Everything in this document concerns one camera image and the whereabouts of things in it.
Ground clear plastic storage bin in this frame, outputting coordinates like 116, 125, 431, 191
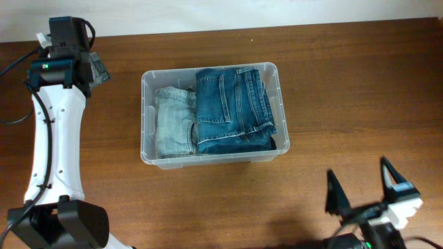
140, 62, 291, 169

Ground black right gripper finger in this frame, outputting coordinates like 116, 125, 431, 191
380, 156, 421, 203
325, 169, 352, 218

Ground light blue jeans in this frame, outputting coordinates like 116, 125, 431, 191
154, 86, 198, 158

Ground dark blue jeans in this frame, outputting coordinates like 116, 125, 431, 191
196, 67, 277, 154

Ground black garment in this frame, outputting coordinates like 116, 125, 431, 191
270, 136, 277, 150

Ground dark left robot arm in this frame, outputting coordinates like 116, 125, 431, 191
5, 17, 123, 248

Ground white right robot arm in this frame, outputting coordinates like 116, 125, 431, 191
323, 156, 423, 248

